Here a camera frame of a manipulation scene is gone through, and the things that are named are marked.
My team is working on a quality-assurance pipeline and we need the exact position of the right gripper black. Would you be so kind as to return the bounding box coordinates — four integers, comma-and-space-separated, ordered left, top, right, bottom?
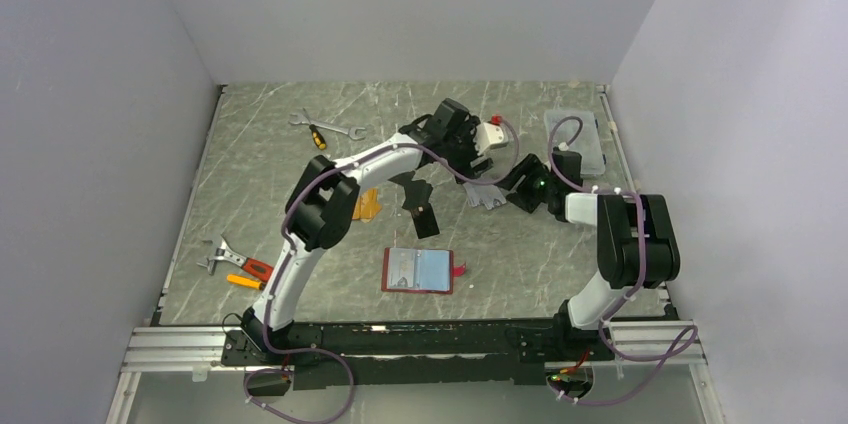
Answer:
492, 155, 556, 215

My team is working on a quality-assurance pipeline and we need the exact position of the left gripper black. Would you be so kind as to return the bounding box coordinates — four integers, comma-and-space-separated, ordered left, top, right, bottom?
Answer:
443, 118, 494, 184

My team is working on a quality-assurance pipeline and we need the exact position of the stack of silver cards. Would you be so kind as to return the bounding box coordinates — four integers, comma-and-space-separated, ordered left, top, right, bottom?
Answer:
463, 182, 508, 210

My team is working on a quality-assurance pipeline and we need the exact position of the single black VIP card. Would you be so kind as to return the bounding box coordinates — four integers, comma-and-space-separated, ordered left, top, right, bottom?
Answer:
410, 203, 440, 239

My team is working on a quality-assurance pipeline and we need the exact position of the single silver VIP card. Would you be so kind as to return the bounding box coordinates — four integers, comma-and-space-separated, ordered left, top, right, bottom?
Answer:
387, 248, 417, 289

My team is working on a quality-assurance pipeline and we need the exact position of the red leather card holder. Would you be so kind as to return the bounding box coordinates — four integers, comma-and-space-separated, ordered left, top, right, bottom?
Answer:
381, 247, 467, 295

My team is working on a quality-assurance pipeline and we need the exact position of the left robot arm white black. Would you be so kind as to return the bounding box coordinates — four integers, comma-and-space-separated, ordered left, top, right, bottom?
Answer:
241, 98, 508, 364

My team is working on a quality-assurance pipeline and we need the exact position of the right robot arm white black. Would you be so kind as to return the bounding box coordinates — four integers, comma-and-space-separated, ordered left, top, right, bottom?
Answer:
498, 149, 680, 359

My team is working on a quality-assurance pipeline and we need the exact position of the clear plastic compartment box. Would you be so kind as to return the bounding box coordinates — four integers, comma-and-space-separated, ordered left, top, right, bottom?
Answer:
543, 108, 606, 176

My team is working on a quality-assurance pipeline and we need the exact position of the yellow black screwdriver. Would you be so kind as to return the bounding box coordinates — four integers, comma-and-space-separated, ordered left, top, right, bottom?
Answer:
302, 108, 327, 150

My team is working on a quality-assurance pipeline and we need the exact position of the silver open-end wrench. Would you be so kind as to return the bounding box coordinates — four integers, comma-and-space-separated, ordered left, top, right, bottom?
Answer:
288, 112, 366, 141

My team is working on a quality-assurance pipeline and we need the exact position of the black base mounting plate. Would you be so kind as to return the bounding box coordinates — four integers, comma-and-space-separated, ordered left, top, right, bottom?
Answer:
221, 315, 614, 390

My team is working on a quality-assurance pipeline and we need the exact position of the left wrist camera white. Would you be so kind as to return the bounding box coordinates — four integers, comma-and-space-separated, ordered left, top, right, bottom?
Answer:
474, 122, 509, 156

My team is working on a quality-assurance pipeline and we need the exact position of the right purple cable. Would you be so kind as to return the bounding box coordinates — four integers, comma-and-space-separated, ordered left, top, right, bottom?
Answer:
546, 116, 699, 407

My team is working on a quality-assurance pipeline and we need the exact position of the purple cable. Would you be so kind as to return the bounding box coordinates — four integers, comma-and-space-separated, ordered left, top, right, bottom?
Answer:
243, 117, 521, 424
546, 116, 699, 407

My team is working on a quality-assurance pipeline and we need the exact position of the red handled adjustable wrench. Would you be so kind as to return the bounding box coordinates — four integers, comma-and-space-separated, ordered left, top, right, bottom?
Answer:
198, 235, 273, 283

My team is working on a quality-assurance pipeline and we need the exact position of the orange handled small screwdriver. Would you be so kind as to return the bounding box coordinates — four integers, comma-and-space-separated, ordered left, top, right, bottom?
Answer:
226, 274, 266, 290

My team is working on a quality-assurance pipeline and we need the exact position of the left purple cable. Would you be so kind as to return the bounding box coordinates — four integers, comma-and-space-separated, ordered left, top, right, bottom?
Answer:
243, 117, 521, 424

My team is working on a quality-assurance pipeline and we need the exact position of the aluminium rail frame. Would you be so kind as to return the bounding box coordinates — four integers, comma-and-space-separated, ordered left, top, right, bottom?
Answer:
107, 320, 693, 423

